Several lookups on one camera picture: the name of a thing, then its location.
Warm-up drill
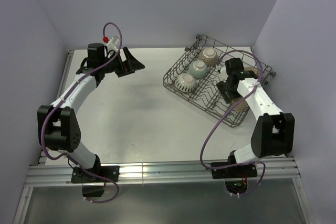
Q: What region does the light green bowl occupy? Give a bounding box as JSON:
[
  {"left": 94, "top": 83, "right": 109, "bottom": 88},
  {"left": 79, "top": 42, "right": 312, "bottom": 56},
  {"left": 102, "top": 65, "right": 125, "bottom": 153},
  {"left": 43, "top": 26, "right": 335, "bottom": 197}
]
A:
[{"left": 188, "top": 60, "right": 208, "bottom": 79}]

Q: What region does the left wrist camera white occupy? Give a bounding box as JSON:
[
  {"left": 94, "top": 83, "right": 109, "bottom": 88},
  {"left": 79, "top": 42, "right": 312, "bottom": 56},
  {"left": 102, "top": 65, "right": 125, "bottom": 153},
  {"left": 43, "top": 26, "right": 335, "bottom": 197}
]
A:
[{"left": 103, "top": 36, "right": 120, "bottom": 52}]

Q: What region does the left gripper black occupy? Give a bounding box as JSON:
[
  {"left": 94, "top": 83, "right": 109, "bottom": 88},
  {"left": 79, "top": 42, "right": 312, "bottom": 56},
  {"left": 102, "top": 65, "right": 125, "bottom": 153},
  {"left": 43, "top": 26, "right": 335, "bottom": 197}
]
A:
[{"left": 100, "top": 47, "right": 144, "bottom": 78}]

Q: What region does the black glossy bowl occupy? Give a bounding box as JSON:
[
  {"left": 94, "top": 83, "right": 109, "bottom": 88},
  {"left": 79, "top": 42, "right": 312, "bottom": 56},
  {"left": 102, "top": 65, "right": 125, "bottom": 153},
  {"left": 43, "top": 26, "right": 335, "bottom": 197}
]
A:
[{"left": 244, "top": 66, "right": 260, "bottom": 79}]

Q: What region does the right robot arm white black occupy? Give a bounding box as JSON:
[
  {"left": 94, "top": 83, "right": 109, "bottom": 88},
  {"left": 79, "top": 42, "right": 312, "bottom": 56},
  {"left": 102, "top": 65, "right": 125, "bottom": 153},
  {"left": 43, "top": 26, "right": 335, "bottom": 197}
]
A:
[{"left": 217, "top": 58, "right": 295, "bottom": 177}]

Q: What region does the aluminium rail frame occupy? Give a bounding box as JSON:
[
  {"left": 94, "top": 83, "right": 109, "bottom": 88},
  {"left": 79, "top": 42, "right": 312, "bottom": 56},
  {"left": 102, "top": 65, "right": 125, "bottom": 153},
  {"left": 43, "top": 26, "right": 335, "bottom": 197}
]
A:
[{"left": 14, "top": 48, "right": 315, "bottom": 223}]

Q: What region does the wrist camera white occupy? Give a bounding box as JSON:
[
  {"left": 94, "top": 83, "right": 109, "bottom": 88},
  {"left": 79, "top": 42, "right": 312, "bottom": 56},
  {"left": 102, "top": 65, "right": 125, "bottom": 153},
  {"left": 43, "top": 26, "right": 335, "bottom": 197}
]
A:
[
  {"left": 103, "top": 36, "right": 120, "bottom": 52},
  {"left": 217, "top": 66, "right": 228, "bottom": 81}
]

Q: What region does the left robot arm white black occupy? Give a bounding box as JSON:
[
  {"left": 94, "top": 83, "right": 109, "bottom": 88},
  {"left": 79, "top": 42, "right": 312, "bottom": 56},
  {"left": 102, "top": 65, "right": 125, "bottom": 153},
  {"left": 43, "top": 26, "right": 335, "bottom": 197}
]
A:
[{"left": 37, "top": 43, "right": 145, "bottom": 182}]

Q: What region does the red patterned bowl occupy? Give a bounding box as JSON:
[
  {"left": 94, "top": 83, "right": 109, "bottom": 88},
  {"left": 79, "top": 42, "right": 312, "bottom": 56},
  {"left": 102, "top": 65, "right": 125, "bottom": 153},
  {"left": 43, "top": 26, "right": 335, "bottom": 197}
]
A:
[{"left": 198, "top": 48, "right": 219, "bottom": 67}]

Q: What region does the white bowl striped outside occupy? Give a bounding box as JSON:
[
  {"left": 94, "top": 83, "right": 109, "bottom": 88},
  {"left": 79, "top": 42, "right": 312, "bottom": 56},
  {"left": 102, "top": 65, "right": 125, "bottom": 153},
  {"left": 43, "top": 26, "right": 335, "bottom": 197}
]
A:
[{"left": 174, "top": 73, "right": 196, "bottom": 93}]

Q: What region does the plain white bowl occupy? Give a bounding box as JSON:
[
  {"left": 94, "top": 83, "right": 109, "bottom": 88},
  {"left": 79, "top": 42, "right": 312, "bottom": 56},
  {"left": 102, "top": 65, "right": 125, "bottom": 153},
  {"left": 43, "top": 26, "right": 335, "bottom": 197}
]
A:
[{"left": 230, "top": 98, "right": 248, "bottom": 112}]

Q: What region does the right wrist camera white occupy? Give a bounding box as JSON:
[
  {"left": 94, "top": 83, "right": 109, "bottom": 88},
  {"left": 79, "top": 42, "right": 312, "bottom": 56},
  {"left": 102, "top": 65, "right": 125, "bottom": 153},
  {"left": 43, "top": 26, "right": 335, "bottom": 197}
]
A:
[{"left": 217, "top": 66, "right": 228, "bottom": 81}]

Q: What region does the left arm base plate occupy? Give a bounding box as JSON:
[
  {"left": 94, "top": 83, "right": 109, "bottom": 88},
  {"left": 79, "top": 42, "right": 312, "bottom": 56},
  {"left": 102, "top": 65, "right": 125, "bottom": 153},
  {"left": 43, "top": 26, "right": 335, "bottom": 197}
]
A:
[{"left": 71, "top": 166, "right": 119, "bottom": 184}]

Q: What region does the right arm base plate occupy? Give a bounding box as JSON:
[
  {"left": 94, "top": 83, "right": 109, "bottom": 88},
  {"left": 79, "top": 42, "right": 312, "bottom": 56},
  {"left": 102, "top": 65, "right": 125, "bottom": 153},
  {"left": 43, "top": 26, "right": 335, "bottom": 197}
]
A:
[{"left": 207, "top": 161, "right": 258, "bottom": 179}]

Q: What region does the grey wire dish rack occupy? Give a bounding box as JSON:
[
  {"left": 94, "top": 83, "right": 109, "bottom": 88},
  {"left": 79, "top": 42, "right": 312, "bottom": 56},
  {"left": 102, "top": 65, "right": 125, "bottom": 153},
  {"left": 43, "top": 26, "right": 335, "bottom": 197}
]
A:
[{"left": 163, "top": 34, "right": 259, "bottom": 119}]

